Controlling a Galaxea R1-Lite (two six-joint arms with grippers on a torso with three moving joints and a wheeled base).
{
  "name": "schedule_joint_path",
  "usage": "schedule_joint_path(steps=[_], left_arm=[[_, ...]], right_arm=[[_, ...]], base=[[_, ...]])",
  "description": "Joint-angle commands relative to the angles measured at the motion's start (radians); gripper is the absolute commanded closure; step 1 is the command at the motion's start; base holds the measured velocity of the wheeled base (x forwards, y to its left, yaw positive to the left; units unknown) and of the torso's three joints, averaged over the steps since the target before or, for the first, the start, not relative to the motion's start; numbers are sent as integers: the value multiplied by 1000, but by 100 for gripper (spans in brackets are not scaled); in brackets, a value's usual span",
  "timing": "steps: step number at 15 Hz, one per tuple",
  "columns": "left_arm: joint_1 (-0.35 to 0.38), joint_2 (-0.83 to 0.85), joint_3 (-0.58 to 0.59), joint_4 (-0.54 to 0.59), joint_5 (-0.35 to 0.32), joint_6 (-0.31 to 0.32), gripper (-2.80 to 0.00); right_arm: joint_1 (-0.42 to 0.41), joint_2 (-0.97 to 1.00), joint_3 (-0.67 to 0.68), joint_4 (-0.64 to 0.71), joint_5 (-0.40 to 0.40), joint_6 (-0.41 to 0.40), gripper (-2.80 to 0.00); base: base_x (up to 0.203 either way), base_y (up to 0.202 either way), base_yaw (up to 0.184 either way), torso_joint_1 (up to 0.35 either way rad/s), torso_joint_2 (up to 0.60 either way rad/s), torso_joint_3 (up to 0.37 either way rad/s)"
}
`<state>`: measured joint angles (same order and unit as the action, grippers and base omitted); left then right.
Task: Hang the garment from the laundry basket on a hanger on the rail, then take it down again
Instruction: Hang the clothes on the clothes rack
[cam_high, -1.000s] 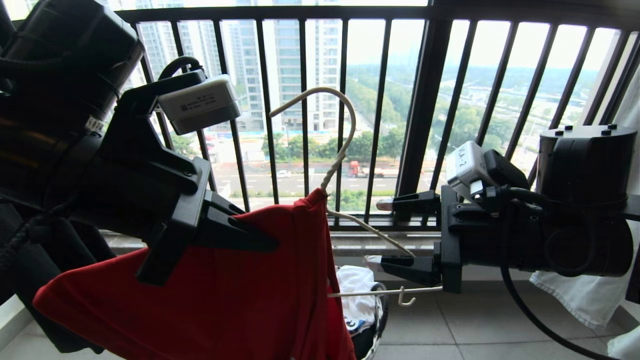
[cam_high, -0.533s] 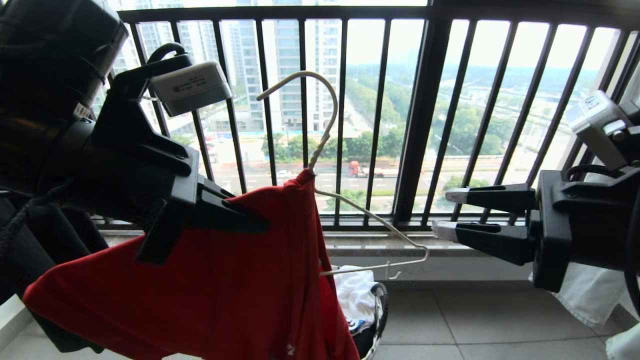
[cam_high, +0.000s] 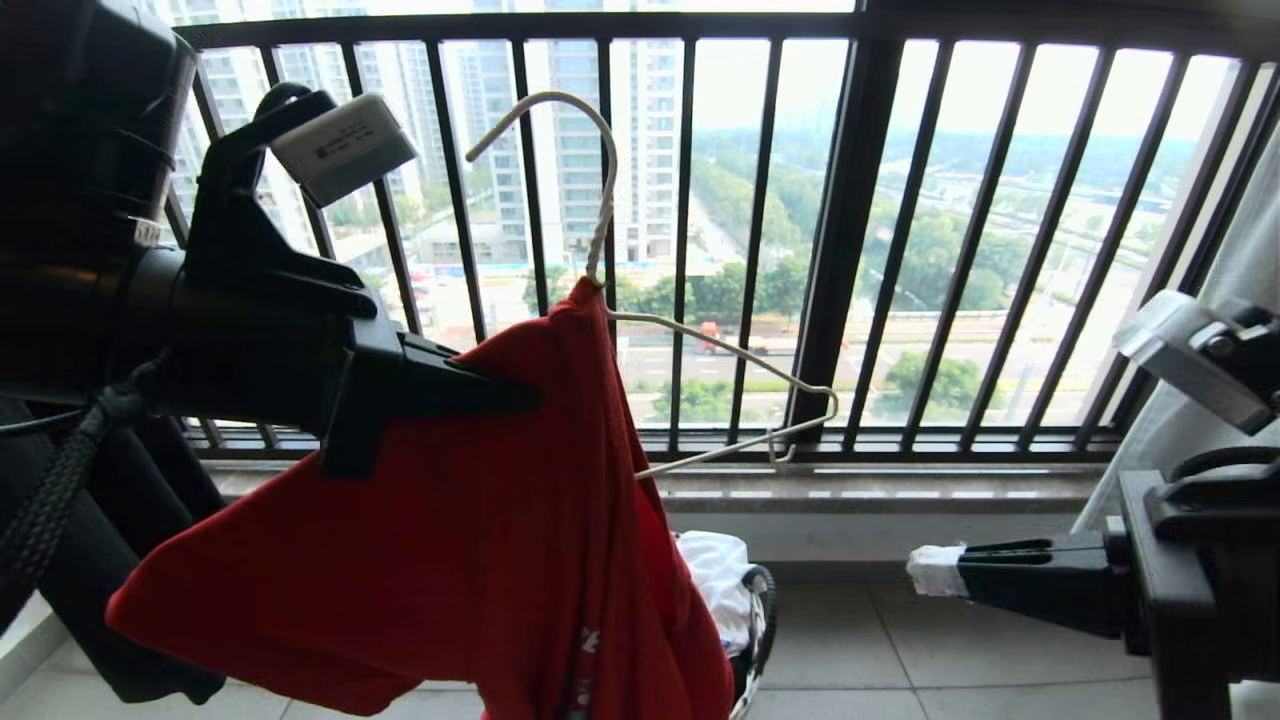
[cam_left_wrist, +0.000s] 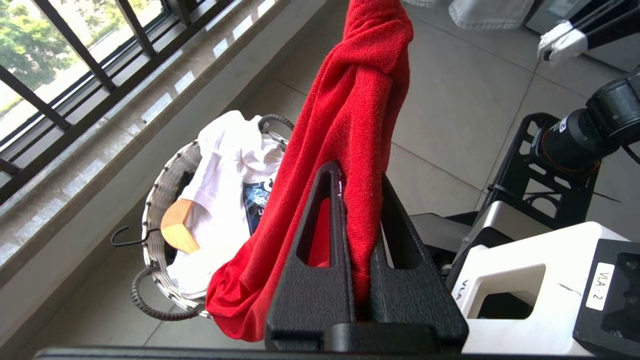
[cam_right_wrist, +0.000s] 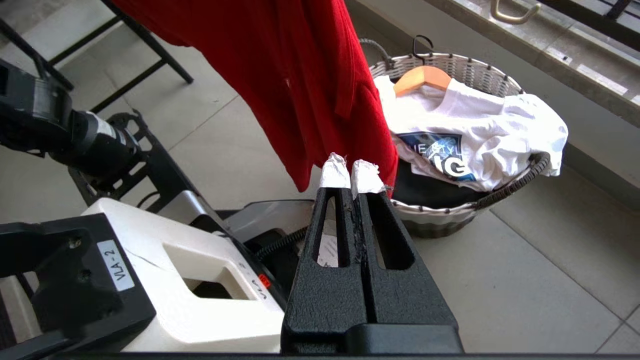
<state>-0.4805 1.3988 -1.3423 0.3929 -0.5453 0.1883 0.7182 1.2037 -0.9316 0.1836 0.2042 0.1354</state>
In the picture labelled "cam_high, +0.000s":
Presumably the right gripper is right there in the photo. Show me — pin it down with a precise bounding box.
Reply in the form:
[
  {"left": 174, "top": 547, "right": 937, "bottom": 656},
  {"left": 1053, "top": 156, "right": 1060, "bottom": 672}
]
[{"left": 906, "top": 468, "right": 1280, "bottom": 720}]

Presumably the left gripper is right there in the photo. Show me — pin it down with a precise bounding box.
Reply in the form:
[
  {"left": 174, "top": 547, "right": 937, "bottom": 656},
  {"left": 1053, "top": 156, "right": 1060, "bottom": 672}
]
[{"left": 125, "top": 248, "right": 543, "bottom": 481}]

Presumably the red garment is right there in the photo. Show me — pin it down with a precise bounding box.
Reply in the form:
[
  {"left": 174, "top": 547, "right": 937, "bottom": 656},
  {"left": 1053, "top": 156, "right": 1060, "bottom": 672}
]
[{"left": 105, "top": 277, "right": 737, "bottom": 720}]

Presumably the white wire hanger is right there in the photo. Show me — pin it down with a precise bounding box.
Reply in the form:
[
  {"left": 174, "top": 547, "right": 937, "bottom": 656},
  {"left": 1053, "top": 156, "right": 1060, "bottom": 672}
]
[{"left": 464, "top": 90, "right": 841, "bottom": 482}]

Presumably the laundry basket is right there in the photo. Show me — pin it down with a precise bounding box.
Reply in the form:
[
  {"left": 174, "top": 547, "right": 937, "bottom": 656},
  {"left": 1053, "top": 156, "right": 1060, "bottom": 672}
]
[{"left": 676, "top": 530, "right": 779, "bottom": 720}]

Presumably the white garment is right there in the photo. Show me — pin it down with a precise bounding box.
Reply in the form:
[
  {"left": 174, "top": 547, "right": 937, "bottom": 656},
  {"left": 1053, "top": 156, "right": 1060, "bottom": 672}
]
[{"left": 676, "top": 530, "right": 757, "bottom": 656}]

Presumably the stone window sill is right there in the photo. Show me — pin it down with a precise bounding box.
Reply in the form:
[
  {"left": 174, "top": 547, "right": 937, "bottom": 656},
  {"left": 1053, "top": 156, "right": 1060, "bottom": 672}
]
[{"left": 200, "top": 463, "right": 1113, "bottom": 518}]

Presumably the white high-rise building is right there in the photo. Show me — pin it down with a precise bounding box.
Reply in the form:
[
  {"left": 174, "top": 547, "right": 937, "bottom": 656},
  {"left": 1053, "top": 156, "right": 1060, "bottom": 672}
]
[{"left": 440, "top": 0, "right": 693, "bottom": 269}]

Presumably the black metal railing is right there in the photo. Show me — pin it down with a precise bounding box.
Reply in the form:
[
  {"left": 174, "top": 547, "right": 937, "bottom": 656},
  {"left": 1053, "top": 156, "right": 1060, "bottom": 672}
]
[{"left": 150, "top": 8, "right": 1280, "bottom": 463}]

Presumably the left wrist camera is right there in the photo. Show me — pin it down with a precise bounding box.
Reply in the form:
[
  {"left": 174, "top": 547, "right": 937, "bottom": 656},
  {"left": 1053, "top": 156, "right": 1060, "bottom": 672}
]
[{"left": 183, "top": 83, "right": 420, "bottom": 323}]

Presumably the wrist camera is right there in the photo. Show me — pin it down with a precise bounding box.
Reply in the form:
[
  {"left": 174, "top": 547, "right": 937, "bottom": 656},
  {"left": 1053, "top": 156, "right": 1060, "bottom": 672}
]
[
  {"left": 183, "top": 83, "right": 420, "bottom": 323},
  {"left": 1112, "top": 289, "right": 1280, "bottom": 541}
]

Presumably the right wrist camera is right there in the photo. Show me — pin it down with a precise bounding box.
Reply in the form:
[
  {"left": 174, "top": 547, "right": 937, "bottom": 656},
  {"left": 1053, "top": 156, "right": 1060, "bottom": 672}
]
[{"left": 1112, "top": 289, "right": 1280, "bottom": 541}]

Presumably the black cable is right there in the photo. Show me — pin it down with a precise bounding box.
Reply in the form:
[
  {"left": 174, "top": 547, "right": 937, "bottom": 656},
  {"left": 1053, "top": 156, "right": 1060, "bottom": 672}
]
[{"left": 0, "top": 350, "right": 173, "bottom": 633}]

